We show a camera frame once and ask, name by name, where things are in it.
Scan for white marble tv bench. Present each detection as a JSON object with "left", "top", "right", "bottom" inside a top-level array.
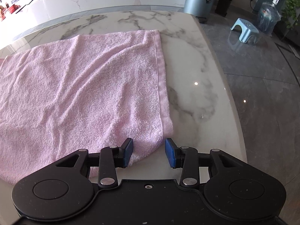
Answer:
[{"left": 1, "top": 0, "right": 185, "bottom": 48}]

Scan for light blue plastic stool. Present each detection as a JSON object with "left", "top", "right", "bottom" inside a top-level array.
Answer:
[{"left": 230, "top": 18, "right": 259, "bottom": 44}]

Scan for red box on bench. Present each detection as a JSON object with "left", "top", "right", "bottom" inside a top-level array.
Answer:
[{"left": 8, "top": 4, "right": 20, "bottom": 14}]

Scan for green leafy plant right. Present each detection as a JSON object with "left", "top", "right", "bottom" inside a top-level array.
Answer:
[{"left": 282, "top": 0, "right": 299, "bottom": 29}]

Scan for clear water jug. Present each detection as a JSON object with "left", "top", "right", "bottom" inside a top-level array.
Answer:
[{"left": 256, "top": 0, "right": 282, "bottom": 36}]

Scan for pink terry towel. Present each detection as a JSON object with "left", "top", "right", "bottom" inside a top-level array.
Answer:
[{"left": 1, "top": 30, "right": 173, "bottom": 184}]

